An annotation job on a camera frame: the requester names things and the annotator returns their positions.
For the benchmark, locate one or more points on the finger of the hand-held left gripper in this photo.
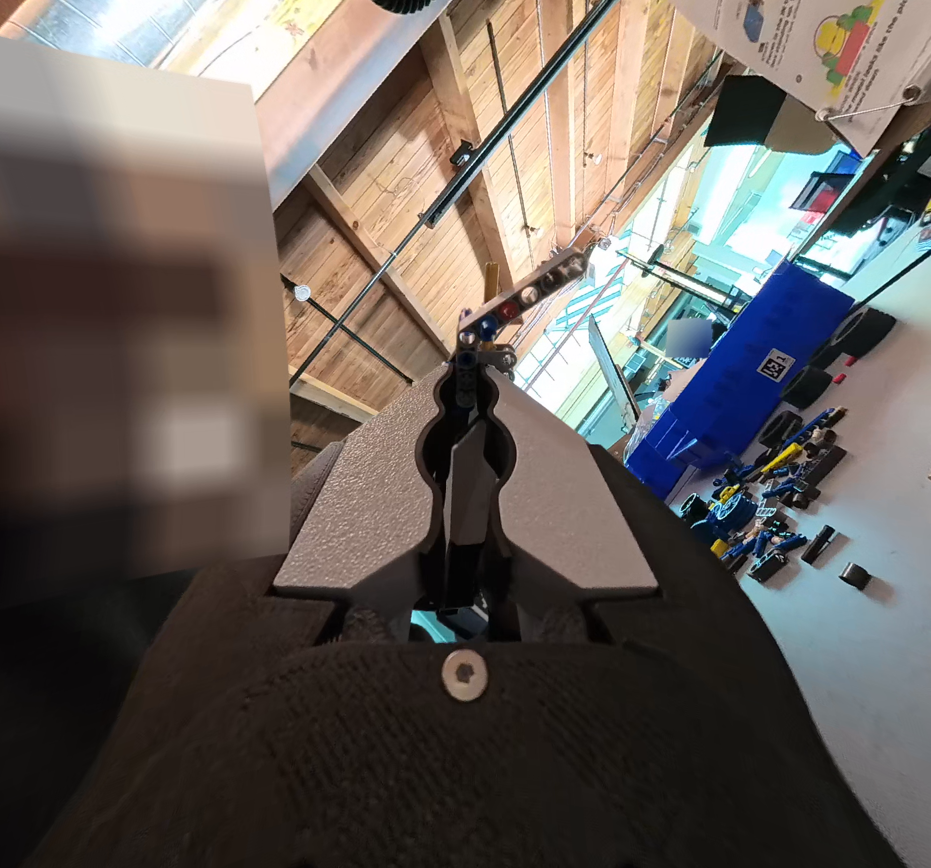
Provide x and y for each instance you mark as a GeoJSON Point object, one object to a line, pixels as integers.
{"type": "Point", "coordinates": [465, 490]}

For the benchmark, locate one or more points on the grey and blue lego assembly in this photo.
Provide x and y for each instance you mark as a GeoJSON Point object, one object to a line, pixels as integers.
{"type": "Point", "coordinates": [524, 297]}

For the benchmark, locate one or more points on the dark cylinder lego piece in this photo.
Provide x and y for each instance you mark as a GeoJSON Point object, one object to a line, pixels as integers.
{"type": "Point", "coordinates": [855, 573]}

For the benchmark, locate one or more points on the person's black sweater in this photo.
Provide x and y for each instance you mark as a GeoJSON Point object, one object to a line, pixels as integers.
{"type": "Point", "coordinates": [58, 701]}

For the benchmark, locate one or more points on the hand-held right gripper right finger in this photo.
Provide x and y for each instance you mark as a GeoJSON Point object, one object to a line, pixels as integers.
{"type": "Point", "coordinates": [574, 512]}

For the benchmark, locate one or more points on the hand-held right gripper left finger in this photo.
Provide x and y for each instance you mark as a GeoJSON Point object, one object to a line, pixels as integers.
{"type": "Point", "coordinates": [364, 512]}

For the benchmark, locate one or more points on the black lego beam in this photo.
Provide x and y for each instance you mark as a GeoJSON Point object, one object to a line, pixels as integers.
{"type": "Point", "coordinates": [818, 544]}

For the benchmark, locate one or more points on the blue lego beam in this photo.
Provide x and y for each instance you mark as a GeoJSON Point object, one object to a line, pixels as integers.
{"type": "Point", "coordinates": [465, 377]}

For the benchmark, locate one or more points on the ceiling track rail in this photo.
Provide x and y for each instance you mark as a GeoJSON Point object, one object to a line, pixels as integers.
{"type": "Point", "coordinates": [582, 32]}

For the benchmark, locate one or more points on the hanging illustrated paper poster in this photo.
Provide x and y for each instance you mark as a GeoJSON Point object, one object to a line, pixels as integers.
{"type": "Point", "coordinates": [764, 3]}

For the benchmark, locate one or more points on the pile of lego pieces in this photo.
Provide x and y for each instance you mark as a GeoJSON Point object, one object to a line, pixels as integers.
{"type": "Point", "coordinates": [764, 490]}

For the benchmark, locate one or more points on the blue plastic bin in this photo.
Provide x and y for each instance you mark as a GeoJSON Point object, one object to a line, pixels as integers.
{"type": "Point", "coordinates": [727, 388]}

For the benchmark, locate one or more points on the black rubber lego tire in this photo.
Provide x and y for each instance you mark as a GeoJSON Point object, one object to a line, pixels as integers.
{"type": "Point", "coordinates": [840, 330]}
{"type": "Point", "coordinates": [876, 334]}
{"type": "Point", "coordinates": [807, 387]}
{"type": "Point", "coordinates": [780, 430]}

